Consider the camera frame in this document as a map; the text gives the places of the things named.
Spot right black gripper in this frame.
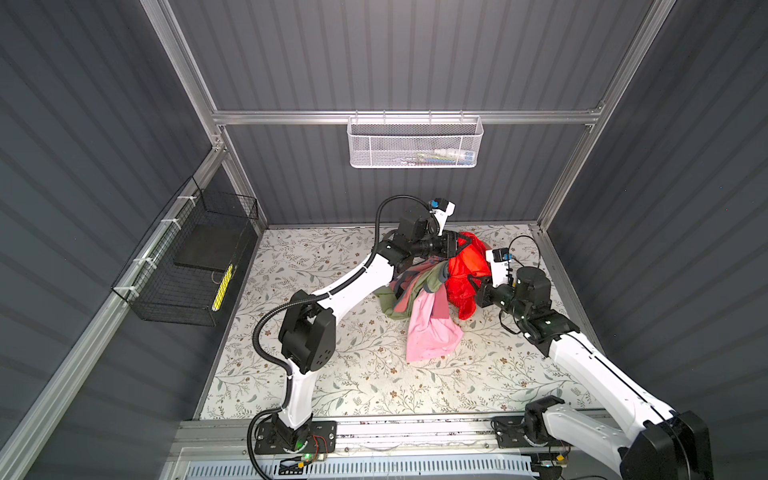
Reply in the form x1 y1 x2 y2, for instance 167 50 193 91
469 270 528 323

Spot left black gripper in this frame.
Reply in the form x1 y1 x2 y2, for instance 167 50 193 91
408 228 469 260

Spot red cloth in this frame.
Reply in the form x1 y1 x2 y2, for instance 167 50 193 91
445 232 491 320

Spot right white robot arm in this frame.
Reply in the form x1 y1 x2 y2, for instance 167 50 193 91
469 266 714 479

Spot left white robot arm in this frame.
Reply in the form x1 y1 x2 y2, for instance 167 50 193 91
277 198 464 431

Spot light pink cloth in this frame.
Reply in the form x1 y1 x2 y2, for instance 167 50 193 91
406 287 464 363

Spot dusty rose printed shirt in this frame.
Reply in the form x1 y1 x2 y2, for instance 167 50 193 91
389 257 451 319

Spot items in white basket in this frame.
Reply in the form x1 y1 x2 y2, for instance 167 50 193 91
396 148 476 168

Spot olive green shirt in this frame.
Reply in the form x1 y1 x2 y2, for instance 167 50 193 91
373 259 450 322

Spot white vented strip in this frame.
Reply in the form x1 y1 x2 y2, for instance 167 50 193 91
182 454 540 480

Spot black pad in basket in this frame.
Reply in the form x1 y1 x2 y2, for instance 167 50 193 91
173 225 248 273

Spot yellow green brush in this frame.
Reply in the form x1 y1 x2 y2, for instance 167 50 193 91
211 264 235 312

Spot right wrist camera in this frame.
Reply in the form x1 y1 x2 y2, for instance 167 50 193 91
485 247 514 287

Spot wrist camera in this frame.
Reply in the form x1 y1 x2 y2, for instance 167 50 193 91
430 198 455 236
485 247 514 287

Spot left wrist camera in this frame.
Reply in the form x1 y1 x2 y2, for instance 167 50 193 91
430 198 455 236

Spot left black corrugated cable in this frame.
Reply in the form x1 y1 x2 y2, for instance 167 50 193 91
247 194 432 480

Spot white wire mesh basket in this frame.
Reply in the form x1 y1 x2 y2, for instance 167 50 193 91
346 115 484 169

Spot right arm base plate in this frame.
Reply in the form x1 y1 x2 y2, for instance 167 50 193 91
490 415 571 451

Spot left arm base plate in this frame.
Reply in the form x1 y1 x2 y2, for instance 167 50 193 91
253 419 338 455

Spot black wire basket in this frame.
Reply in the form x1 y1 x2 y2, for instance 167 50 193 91
112 180 259 327

